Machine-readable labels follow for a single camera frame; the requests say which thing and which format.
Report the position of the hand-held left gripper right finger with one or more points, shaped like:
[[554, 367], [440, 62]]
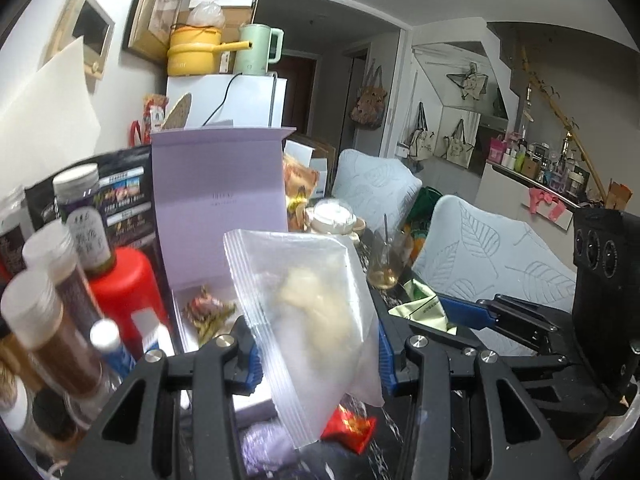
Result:
[[387, 367]]

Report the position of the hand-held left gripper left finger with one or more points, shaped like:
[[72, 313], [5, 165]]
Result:
[[252, 365]]

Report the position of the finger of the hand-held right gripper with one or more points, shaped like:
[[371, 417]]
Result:
[[465, 312]]

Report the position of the green foil packet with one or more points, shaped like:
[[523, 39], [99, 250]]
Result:
[[422, 307]]

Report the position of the clear zip bag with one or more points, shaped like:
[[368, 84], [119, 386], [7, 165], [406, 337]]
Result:
[[305, 310]]

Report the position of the purple gift box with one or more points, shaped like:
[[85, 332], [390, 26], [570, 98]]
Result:
[[220, 185]]

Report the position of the white leaf-pattern chair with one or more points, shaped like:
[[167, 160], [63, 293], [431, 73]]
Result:
[[490, 255], [375, 187]]

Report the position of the wrapped candies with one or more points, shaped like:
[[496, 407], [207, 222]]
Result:
[[210, 312]]

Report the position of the red candy packet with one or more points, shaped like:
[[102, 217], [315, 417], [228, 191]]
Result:
[[350, 430]]

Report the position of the glass cup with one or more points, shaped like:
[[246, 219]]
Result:
[[390, 265]]

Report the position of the metal spoon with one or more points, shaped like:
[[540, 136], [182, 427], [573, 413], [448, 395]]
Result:
[[386, 240]]

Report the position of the green bag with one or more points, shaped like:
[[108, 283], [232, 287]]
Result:
[[422, 207]]

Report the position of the pink ribbon bow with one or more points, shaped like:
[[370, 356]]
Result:
[[547, 205]]

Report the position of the white cabinet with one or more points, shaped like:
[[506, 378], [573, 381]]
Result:
[[500, 190]]

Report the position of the red plastic bottle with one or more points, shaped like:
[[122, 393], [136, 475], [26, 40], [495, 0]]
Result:
[[127, 295]]

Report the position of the row of cosmetic bottles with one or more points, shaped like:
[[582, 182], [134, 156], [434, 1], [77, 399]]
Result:
[[540, 165]]

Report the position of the cream thermos jug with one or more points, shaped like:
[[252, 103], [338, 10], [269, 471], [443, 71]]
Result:
[[332, 217]]

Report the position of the beige canvas tote bag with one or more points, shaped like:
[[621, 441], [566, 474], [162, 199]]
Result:
[[417, 140], [457, 147]]

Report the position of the orange snack bag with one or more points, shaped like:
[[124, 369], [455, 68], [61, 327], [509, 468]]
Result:
[[299, 190]]

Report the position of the bamboo pole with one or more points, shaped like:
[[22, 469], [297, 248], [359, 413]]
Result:
[[565, 115]]

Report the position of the white carton box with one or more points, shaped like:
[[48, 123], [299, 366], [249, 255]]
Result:
[[312, 170]]

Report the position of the white cap brown jar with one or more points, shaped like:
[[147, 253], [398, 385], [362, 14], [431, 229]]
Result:
[[50, 335]]

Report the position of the black printed pouch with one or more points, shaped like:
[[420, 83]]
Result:
[[127, 195]]

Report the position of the white cap dark jar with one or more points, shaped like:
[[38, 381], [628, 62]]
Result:
[[60, 265]]

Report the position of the grey lid jar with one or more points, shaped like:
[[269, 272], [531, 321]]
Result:
[[82, 210]]

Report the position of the brown patterned tote bag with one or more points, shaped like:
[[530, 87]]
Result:
[[369, 102]]

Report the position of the white fridge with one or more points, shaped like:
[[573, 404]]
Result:
[[250, 100]]

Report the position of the red printed snack bag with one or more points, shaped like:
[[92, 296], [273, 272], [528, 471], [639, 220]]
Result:
[[152, 117]]

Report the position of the dark label jar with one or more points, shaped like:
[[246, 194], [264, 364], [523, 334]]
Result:
[[12, 240]]

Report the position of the dark brown door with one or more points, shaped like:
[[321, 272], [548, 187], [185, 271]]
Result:
[[300, 95]]

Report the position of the green electric kettle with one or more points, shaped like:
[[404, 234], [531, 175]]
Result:
[[255, 52]]

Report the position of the yellow pot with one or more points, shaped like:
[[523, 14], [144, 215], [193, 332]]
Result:
[[195, 52]]

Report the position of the white plastic board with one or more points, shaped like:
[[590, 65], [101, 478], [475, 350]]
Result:
[[45, 105]]

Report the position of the cardboard box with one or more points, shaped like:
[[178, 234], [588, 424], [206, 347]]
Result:
[[235, 15]]

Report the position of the clear plastic bag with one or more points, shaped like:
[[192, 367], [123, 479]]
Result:
[[205, 15]]

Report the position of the gold framed picture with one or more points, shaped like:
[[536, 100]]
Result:
[[157, 10]]

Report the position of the wall intercom panel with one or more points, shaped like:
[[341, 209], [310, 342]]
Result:
[[87, 35]]

